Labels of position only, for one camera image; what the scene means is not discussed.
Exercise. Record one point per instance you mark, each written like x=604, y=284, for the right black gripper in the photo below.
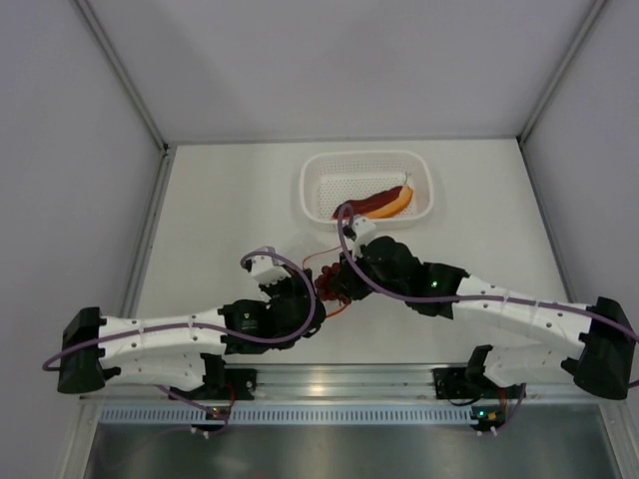
x=351, y=283

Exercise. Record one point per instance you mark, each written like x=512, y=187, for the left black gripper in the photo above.
x=299, y=280

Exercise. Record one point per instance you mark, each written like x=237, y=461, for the fake purple grapes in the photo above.
x=327, y=286

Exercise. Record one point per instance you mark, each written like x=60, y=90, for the clear zip top bag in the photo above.
x=322, y=260

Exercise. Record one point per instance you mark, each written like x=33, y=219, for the fake orange food piece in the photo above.
x=384, y=204

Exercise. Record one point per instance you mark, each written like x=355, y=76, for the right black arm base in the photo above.
x=450, y=384

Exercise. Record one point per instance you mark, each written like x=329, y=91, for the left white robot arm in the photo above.
x=184, y=353

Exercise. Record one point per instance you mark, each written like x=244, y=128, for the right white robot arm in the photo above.
x=591, y=344

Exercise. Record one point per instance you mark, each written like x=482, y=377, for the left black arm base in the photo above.
x=237, y=383

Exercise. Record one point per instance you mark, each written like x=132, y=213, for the white perforated plastic basket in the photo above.
x=329, y=179

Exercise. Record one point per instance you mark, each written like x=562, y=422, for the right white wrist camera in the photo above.
x=361, y=230

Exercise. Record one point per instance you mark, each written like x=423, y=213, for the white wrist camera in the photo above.
x=265, y=269
x=361, y=230

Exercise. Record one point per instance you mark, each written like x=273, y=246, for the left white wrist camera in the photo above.
x=265, y=269

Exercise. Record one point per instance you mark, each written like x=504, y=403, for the aluminium mounting rail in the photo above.
x=346, y=381

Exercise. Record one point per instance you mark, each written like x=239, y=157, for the grey slotted cable duct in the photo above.
x=296, y=414

